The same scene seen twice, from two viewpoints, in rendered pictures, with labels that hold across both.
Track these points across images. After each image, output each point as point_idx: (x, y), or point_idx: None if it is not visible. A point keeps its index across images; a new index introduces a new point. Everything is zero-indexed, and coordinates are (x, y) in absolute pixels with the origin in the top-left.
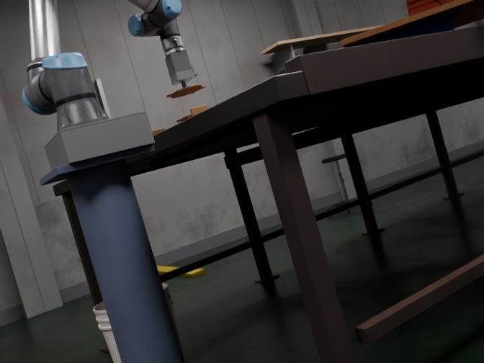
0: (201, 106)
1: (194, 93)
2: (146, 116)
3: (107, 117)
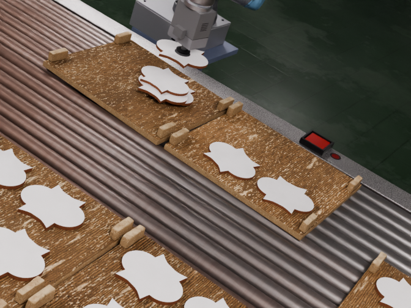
0: (120, 33)
1: (183, 68)
2: (135, 3)
3: (175, 5)
